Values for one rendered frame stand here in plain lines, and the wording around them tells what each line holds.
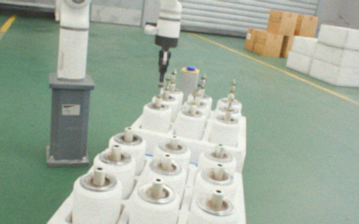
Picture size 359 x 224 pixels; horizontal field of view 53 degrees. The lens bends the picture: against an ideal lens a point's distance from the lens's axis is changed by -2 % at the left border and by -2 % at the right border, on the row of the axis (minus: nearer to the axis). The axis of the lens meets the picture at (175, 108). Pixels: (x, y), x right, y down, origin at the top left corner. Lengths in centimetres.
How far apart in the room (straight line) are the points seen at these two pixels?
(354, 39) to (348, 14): 427
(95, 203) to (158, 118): 56
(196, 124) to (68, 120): 43
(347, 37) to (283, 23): 145
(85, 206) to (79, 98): 60
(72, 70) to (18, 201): 44
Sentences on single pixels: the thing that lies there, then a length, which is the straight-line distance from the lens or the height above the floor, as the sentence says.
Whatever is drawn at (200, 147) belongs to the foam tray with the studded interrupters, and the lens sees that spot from 120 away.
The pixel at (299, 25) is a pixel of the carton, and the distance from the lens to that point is 532.
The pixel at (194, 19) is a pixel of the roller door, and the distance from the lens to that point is 662.
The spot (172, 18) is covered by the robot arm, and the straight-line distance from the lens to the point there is 117.
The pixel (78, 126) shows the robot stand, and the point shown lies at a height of 15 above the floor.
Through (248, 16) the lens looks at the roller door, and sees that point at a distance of 709.
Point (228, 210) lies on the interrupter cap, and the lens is 73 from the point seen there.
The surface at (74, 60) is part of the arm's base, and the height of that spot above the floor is 38.
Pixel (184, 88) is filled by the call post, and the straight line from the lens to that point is 161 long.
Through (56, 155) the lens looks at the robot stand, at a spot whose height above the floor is 4.
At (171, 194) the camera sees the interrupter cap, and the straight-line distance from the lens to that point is 74.
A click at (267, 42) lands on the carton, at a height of 19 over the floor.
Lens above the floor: 63
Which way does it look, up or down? 17 degrees down
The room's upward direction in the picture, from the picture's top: 8 degrees clockwise
